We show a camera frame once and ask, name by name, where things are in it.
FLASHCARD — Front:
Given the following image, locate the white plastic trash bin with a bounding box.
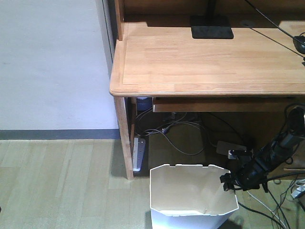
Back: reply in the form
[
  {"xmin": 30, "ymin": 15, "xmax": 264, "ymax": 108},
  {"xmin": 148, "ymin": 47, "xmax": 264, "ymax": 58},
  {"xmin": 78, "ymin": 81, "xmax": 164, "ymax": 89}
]
[{"xmin": 150, "ymin": 164, "xmax": 239, "ymax": 229}]

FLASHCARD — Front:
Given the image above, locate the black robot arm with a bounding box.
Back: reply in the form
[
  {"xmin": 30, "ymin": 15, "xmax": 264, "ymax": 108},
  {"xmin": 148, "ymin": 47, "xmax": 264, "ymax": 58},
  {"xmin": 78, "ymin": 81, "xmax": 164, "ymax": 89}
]
[{"xmin": 233, "ymin": 103, "xmax": 305, "ymax": 191}]

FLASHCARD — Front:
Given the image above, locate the grey floor cable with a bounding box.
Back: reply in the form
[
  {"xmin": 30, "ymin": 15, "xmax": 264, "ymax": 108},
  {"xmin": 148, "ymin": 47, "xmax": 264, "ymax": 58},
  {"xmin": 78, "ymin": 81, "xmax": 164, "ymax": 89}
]
[{"xmin": 135, "ymin": 109, "xmax": 208, "ymax": 156}]

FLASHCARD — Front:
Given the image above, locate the black desk cable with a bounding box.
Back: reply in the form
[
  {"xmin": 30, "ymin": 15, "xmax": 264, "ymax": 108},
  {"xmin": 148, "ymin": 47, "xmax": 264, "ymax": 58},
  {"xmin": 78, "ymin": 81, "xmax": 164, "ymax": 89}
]
[{"xmin": 245, "ymin": 0, "xmax": 305, "ymax": 58}]

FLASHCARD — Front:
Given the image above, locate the white blue cylinder under desk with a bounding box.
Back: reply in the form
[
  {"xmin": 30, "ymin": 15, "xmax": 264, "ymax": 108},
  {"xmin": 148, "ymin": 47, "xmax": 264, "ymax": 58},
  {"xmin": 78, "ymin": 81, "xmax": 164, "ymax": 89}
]
[{"xmin": 136, "ymin": 97, "xmax": 152, "ymax": 111}]

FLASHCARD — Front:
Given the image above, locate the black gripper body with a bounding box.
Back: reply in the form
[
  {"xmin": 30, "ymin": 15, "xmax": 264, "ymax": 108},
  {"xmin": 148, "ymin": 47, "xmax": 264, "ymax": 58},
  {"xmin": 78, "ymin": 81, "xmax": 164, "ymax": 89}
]
[{"xmin": 235, "ymin": 162, "xmax": 268, "ymax": 191}]

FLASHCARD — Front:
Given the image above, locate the light wooden desk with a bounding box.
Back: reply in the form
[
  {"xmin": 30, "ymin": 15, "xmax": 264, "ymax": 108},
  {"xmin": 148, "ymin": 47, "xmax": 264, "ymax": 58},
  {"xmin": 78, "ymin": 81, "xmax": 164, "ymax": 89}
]
[{"xmin": 110, "ymin": 0, "xmax": 305, "ymax": 180}]

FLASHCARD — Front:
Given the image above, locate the grey power adapter brick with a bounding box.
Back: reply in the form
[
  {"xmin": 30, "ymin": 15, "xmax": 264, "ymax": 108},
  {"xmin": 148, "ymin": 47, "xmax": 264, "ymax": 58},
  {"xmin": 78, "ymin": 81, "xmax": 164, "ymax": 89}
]
[{"xmin": 216, "ymin": 141, "xmax": 246, "ymax": 156}]

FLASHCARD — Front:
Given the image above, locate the white power strip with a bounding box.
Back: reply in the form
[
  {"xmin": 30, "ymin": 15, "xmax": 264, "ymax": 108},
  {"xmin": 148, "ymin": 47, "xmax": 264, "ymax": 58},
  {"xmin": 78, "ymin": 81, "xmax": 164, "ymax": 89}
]
[{"xmin": 132, "ymin": 137, "xmax": 146, "ymax": 172}]

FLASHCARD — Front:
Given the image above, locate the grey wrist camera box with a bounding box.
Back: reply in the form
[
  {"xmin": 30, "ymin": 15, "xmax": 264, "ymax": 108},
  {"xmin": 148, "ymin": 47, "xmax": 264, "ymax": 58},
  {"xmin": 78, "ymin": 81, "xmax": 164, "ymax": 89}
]
[{"xmin": 228, "ymin": 150, "xmax": 253, "ymax": 160}]

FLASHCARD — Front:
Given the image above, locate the black monitor stand base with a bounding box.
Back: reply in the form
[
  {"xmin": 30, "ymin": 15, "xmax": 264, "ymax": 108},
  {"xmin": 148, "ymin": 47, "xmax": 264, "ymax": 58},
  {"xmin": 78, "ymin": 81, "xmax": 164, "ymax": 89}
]
[{"xmin": 190, "ymin": 0, "xmax": 234, "ymax": 39}]

